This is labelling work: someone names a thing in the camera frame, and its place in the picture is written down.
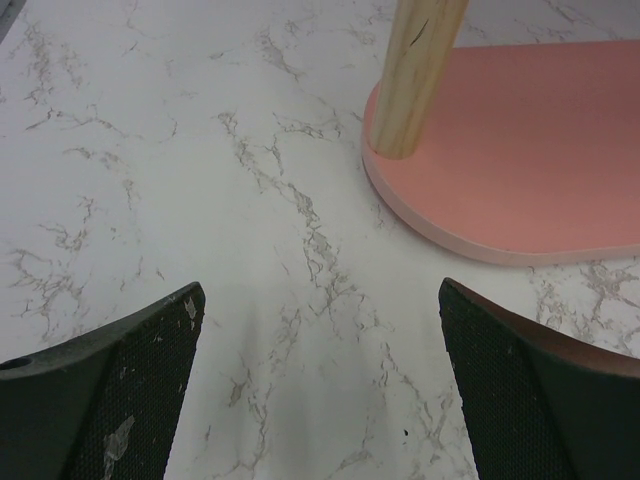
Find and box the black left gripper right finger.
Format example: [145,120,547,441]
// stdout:
[438,278,639,479]

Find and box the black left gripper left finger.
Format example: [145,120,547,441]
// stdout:
[1,282,205,479]

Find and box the pink three-tier shelf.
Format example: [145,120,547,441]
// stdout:
[360,0,640,266]

